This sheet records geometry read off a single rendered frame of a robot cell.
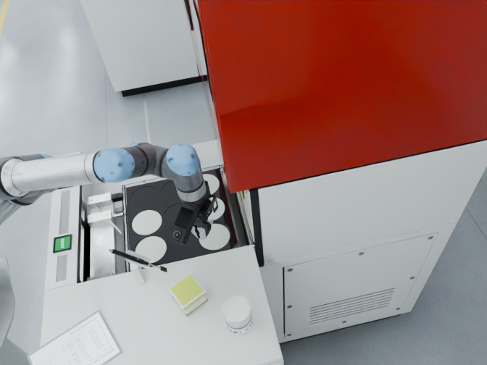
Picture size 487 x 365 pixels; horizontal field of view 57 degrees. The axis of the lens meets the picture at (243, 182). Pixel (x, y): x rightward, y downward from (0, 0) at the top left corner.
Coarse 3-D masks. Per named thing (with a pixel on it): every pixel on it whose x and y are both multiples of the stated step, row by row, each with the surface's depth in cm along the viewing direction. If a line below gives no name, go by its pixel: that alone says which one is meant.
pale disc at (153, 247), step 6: (144, 240) 146; (150, 240) 146; (156, 240) 146; (162, 240) 145; (138, 246) 145; (144, 246) 144; (150, 246) 144; (156, 246) 144; (162, 246) 144; (138, 252) 143; (144, 252) 143; (150, 252) 143; (156, 252) 143; (162, 252) 142; (156, 258) 141
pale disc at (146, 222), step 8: (136, 216) 153; (144, 216) 152; (152, 216) 152; (160, 216) 152; (136, 224) 150; (144, 224) 150; (152, 224) 150; (160, 224) 150; (136, 232) 148; (144, 232) 148; (152, 232) 148
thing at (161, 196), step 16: (128, 192) 159; (144, 192) 159; (160, 192) 158; (176, 192) 158; (224, 192) 156; (128, 208) 155; (144, 208) 155; (160, 208) 154; (176, 208) 154; (128, 224) 151; (224, 224) 148; (192, 240) 145; (176, 256) 141; (192, 256) 141
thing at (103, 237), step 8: (104, 208) 158; (112, 208) 158; (96, 232) 152; (104, 232) 152; (112, 232) 151; (96, 240) 150; (104, 240) 149; (112, 240) 149; (96, 248) 148; (104, 248) 148; (112, 248) 147; (96, 256) 146; (104, 256) 146; (112, 256) 145; (96, 264) 144; (104, 264) 144; (112, 264) 143; (96, 272) 142; (104, 272) 142
